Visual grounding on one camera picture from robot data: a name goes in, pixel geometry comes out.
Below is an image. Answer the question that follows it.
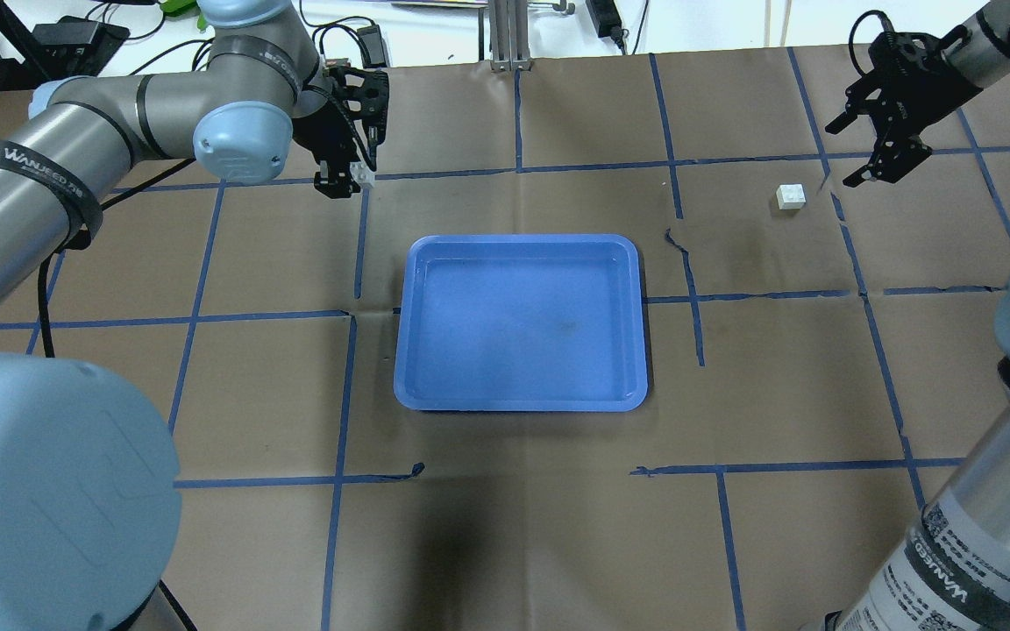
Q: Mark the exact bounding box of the black power adapter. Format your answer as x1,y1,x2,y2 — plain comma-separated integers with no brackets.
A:
585,0,625,46

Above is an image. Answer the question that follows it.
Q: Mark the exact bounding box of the blue plastic tray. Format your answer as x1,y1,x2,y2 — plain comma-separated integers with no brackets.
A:
393,233,650,413

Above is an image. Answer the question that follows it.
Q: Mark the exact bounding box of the aluminium frame post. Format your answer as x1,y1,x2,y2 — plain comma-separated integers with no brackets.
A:
487,0,532,73

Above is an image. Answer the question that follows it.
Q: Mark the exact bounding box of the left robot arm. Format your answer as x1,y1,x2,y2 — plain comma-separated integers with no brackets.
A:
0,1,388,630

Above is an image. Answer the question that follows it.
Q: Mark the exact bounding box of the white block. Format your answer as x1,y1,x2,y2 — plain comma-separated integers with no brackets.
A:
775,183,808,211
350,161,376,190

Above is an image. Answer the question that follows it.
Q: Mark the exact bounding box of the brown paper mat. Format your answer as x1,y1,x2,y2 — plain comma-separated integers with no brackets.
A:
0,37,1010,631

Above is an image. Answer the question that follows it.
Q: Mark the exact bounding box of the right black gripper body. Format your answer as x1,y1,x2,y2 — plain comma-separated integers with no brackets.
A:
859,25,983,141

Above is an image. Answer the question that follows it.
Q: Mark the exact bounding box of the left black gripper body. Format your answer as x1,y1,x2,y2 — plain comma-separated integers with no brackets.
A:
293,67,390,164

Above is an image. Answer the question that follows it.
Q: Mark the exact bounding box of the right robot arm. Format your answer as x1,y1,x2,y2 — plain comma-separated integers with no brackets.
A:
810,1,1010,630

